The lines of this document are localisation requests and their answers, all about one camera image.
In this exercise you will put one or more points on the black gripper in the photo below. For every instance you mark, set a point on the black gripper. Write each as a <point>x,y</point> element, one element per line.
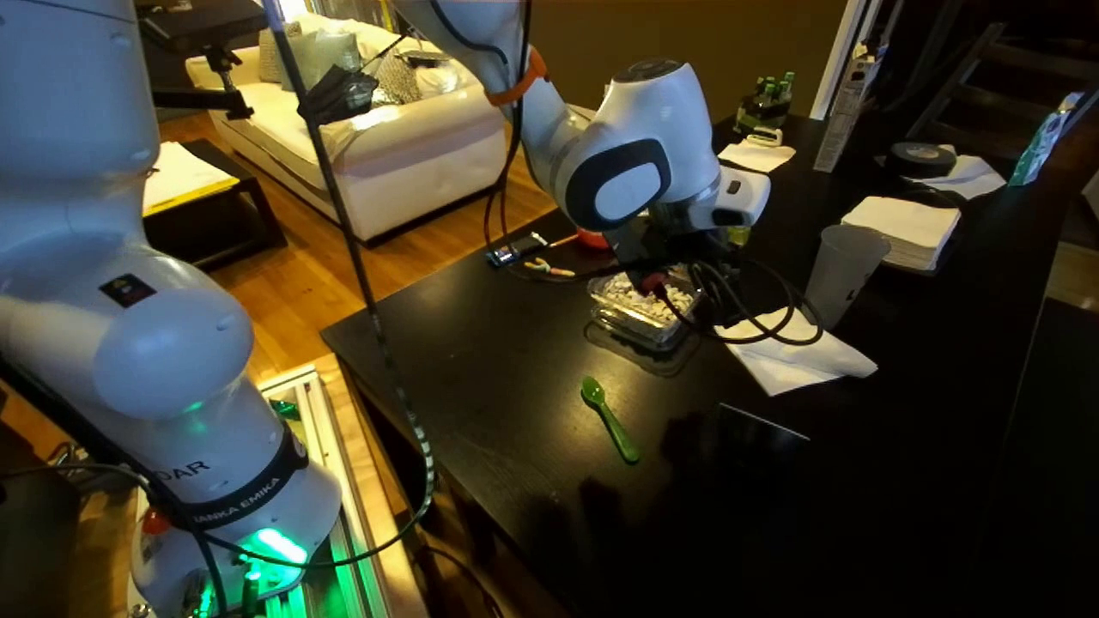
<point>655,244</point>

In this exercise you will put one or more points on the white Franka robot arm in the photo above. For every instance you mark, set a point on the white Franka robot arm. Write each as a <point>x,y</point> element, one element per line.
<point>113,320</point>

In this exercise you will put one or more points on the clear plastic seed container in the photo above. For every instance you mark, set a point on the clear plastic seed container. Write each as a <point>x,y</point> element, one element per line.
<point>647,315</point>

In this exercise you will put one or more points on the orange pencil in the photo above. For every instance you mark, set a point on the orange pencil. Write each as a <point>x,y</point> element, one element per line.
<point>564,237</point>

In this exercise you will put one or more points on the white paper sheet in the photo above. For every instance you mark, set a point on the white paper sheet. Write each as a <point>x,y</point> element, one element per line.
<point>756,155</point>

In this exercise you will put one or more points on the small white device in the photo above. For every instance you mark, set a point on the small white device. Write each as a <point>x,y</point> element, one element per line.
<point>768,131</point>

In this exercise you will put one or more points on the green plastic spoon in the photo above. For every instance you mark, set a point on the green plastic spoon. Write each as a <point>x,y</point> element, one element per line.
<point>614,423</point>

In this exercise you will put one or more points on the crumpled white napkin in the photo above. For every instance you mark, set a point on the crumpled white napkin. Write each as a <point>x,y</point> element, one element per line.
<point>793,362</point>

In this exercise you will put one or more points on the grey plastic cup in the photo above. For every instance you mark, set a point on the grey plastic cup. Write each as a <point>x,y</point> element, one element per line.
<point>846,276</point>

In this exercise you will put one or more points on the black round disc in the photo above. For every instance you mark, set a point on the black round disc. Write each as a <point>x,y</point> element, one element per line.
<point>917,155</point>

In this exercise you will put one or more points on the small white paper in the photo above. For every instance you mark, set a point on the small white paper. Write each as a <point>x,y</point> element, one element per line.
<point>968,181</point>

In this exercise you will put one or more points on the black cloth item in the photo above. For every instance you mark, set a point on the black cloth item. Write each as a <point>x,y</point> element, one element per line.
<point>338,95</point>

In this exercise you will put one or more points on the dark wooden staircase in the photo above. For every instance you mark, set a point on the dark wooden staircase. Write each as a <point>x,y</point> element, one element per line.
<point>1007,55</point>

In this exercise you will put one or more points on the dark coffee table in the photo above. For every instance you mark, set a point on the dark coffee table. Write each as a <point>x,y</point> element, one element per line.
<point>217,219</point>

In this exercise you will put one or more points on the aluminium robot stand frame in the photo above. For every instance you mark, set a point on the aluminium robot stand frame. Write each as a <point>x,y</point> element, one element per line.
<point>364,516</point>

